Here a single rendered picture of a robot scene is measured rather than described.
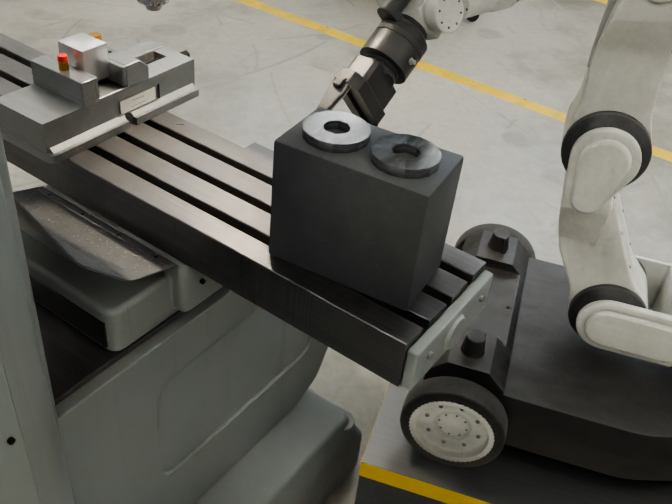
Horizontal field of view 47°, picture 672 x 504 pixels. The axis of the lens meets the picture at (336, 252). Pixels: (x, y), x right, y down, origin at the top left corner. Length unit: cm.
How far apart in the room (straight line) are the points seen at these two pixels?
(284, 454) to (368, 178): 97
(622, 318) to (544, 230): 151
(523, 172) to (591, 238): 188
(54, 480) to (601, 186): 96
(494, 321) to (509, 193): 159
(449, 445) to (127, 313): 69
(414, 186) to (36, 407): 56
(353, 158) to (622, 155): 51
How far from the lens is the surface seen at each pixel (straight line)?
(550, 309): 171
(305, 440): 182
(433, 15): 127
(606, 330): 152
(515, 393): 150
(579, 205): 137
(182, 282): 123
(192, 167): 130
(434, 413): 149
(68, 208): 134
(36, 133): 132
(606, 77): 132
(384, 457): 156
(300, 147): 99
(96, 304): 121
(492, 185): 317
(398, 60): 125
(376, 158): 96
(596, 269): 150
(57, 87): 137
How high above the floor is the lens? 162
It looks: 38 degrees down
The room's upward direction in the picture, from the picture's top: 7 degrees clockwise
